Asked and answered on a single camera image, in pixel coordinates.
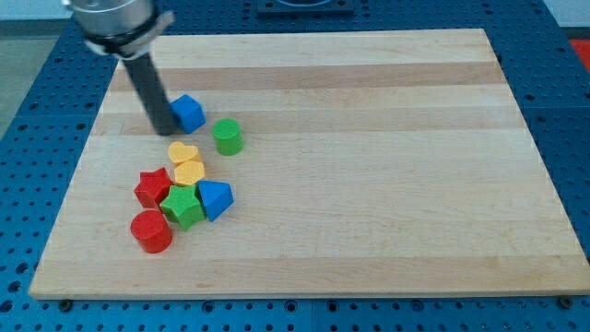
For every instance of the black cylindrical pointer stick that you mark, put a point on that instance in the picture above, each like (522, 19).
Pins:
(145, 79)

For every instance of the red star block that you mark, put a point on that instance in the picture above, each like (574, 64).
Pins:
(153, 188)

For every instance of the green star block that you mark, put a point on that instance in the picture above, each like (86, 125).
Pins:
(182, 206)

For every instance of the blue cube block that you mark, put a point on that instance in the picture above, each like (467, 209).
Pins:
(189, 113)

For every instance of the yellow heart block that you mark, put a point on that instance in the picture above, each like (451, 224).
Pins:
(179, 153)

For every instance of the yellow hexagon block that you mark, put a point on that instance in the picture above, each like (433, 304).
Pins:
(189, 172)

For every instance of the green cylinder block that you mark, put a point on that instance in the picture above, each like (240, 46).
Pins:
(227, 134)

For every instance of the blue triangular prism block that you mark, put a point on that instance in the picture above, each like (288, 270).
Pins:
(216, 197)

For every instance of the red cylinder block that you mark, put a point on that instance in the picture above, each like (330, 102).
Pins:
(152, 231)

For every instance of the dark mounting plate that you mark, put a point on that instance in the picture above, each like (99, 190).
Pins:
(303, 7)

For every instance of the light wooden board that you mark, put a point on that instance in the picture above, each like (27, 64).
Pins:
(375, 164)

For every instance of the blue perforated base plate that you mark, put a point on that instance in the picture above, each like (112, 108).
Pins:
(41, 147)

